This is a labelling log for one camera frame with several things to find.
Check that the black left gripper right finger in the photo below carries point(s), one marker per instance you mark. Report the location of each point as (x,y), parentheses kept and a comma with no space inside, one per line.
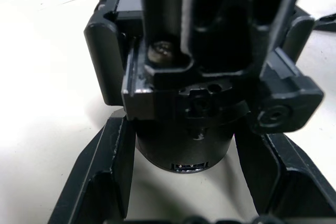
(288,182)

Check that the black gripper body workpiece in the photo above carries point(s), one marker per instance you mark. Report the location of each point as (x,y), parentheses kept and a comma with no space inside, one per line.
(183,145)

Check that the silver screw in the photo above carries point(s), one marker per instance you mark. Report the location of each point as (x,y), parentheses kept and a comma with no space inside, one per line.
(160,52)

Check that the black elongated part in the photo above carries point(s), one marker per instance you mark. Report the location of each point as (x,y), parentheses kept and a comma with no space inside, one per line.
(326,22)

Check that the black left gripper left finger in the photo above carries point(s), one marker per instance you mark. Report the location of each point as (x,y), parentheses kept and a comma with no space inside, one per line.
(105,171)

